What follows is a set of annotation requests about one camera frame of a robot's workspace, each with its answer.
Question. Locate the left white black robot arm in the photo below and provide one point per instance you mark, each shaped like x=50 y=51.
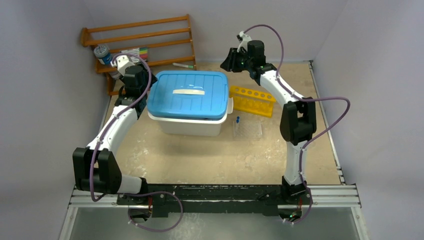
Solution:
x=95 y=167

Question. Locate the blue plastic lid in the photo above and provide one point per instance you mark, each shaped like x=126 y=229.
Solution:
x=189 y=94

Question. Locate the yellow test tube rack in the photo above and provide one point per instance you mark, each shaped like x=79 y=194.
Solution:
x=252 y=101

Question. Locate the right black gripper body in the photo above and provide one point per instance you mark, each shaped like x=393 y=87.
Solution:
x=230 y=61

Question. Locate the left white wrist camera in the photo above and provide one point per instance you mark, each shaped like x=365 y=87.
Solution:
x=121 y=63

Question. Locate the white plastic bin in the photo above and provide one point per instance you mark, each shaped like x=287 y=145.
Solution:
x=193 y=127

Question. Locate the coloured marker pen set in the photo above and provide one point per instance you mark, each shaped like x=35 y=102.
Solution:
x=141 y=52

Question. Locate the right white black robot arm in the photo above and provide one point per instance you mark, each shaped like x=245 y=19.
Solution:
x=298 y=119

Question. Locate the wooden shelf rack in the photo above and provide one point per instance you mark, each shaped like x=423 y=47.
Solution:
x=87 y=39

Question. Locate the clear well plate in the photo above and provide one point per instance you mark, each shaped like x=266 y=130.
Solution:
x=247 y=130

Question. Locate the white green marker pen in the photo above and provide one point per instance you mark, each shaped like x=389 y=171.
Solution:
x=183 y=65

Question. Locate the blue label round container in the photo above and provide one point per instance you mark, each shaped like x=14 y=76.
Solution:
x=103 y=55

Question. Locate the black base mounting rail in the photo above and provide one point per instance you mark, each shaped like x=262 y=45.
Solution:
x=267 y=200

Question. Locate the small clear capped bottle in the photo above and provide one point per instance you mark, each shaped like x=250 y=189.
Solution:
x=115 y=75

